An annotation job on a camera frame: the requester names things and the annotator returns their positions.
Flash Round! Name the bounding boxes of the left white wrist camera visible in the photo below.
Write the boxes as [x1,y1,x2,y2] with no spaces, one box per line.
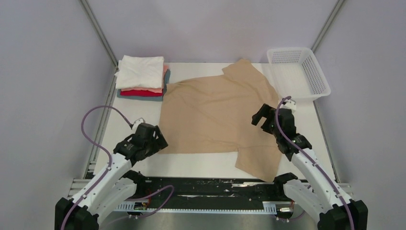
[131,117,145,130]

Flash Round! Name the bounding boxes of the white plastic basket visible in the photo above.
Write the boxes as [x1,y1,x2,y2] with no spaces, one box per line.
[267,47,331,101]

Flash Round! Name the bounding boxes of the blue grey folded t shirt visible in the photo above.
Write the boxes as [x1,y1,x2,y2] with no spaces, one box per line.
[116,70,171,102]

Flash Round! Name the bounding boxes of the pink folded t shirt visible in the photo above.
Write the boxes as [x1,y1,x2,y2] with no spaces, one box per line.
[121,65,169,94]

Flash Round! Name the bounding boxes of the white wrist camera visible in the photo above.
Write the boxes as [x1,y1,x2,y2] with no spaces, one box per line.
[281,99,297,113]
[131,117,145,130]

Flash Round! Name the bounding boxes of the corner aluminium post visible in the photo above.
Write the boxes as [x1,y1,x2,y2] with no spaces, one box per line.
[79,0,118,69]
[311,0,347,53]

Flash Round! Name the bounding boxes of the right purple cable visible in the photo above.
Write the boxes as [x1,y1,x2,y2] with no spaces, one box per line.
[275,96,355,230]

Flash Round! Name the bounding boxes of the left corner aluminium post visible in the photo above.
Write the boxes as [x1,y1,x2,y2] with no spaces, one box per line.
[79,0,118,69]

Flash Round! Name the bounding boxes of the white folded t shirt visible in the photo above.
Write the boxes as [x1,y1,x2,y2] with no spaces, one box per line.
[115,55,164,89]

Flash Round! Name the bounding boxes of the right corner aluminium post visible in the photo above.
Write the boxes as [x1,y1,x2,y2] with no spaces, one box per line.
[311,0,347,53]

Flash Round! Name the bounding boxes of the white slotted cable duct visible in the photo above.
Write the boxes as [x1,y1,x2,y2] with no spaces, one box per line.
[114,202,278,215]

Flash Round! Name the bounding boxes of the left side aluminium rail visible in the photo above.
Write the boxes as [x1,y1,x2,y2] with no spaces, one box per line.
[82,68,118,179]

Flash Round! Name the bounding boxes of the red folded t shirt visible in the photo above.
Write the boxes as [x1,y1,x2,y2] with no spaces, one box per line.
[119,90,164,97]

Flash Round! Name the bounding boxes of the aluminium frame rail front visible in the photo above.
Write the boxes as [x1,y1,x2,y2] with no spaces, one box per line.
[69,178,357,206]

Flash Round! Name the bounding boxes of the beige t shirt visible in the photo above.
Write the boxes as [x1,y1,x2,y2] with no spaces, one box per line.
[159,59,282,182]

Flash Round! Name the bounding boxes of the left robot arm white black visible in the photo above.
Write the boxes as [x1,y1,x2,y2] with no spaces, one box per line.
[55,122,168,230]

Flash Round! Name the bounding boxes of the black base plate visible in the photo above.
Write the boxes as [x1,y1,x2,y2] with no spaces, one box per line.
[127,177,293,211]

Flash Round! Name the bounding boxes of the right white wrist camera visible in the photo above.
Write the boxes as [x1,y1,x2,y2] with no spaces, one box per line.
[281,99,297,113]

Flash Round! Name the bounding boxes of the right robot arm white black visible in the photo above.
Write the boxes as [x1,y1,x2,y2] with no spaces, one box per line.
[251,103,368,230]

